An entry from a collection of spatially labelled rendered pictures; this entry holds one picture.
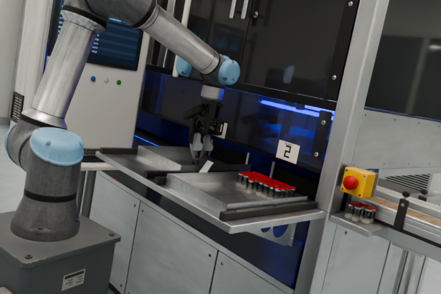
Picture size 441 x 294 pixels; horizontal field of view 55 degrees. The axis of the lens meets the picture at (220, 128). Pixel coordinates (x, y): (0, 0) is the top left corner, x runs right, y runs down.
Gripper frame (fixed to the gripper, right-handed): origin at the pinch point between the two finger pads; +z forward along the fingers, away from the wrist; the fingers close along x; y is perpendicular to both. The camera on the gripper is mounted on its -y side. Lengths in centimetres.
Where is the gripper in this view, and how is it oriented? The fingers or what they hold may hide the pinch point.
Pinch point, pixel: (195, 153)
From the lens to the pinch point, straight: 148.7
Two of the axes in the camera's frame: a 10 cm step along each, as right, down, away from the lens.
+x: 7.2, 0.7, 7.0
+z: -2.0, 9.7, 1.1
